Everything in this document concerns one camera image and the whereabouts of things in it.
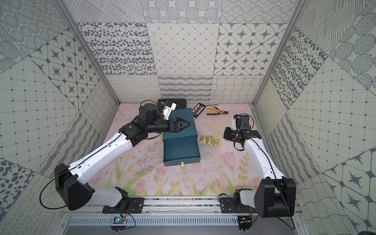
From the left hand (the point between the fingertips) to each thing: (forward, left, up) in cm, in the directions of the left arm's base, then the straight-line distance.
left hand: (186, 121), depth 68 cm
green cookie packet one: (+7, -18, -31) cm, 36 cm away
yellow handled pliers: (+35, -23, -32) cm, 53 cm away
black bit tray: (+37, -6, -31) cm, 48 cm away
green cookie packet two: (+9, -10, -30) cm, 33 cm away
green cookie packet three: (+8, -14, -30) cm, 34 cm away
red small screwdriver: (+44, -21, -33) cm, 59 cm away
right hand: (+4, -23, -19) cm, 30 cm away
